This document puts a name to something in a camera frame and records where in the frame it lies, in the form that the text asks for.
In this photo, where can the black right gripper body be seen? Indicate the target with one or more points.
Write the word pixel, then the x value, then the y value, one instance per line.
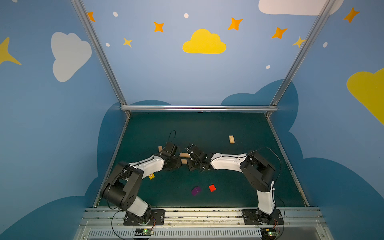
pixel 194 152

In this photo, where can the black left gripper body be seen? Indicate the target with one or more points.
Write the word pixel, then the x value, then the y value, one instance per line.
pixel 169 149

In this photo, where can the printed wood block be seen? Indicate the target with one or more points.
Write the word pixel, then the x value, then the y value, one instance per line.
pixel 184 155

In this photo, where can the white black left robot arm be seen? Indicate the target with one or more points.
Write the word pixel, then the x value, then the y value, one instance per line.
pixel 123 184

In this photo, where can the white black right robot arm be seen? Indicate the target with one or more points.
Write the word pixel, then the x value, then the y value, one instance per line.
pixel 257 170

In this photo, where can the purple block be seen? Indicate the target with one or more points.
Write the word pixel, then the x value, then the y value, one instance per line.
pixel 196 190

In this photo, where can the red cube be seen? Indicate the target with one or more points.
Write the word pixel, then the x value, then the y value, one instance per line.
pixel 212 188

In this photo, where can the left green circuit board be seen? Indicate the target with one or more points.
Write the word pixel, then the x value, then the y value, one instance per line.
pixel 143 232

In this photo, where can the green circuit board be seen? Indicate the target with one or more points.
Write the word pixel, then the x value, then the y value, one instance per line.
pixel 143 232
pixel 268 234

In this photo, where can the right green circuit board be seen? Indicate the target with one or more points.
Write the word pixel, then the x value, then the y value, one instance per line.
pixel 268 234

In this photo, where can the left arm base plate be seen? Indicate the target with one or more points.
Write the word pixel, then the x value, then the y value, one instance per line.
pixel 153 216

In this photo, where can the aluminium back frame rail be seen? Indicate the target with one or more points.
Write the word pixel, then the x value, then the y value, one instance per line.
pixel 159 108

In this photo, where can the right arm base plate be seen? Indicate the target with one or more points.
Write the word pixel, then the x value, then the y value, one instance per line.
pixel 257 217

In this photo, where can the aluminium front rail base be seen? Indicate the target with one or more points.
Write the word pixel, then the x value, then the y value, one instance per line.
pixel 203 224

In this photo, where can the aluminium left corner post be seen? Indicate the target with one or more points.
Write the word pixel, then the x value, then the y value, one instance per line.
pixel 88 26

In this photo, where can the aluminium corner post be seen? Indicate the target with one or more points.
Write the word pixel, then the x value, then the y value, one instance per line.
pixel 304 49
pixel 88 26

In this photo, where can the aluminium right corner post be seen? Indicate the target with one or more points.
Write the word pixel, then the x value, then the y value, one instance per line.
pixel 304 49

